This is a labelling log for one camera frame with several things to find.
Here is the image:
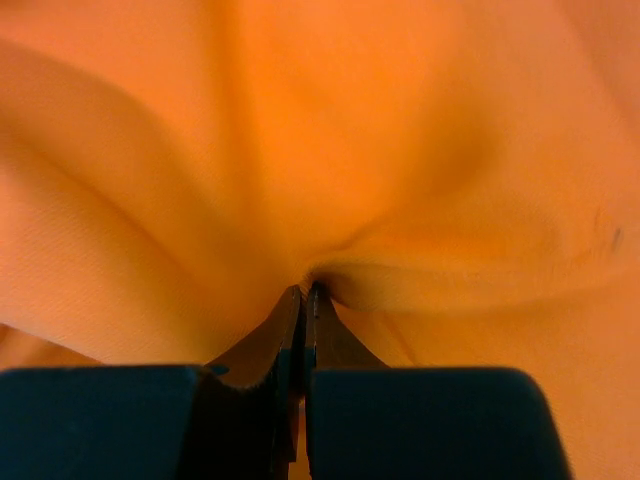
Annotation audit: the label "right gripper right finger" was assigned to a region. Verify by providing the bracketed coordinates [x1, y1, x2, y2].
[305, 283, 572, 479]

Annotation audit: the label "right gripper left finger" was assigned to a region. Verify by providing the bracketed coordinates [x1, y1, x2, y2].
[1, 287, 302, 479]

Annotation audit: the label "orange trousers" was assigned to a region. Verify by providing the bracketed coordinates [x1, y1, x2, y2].
[1, 1, 639, 479]

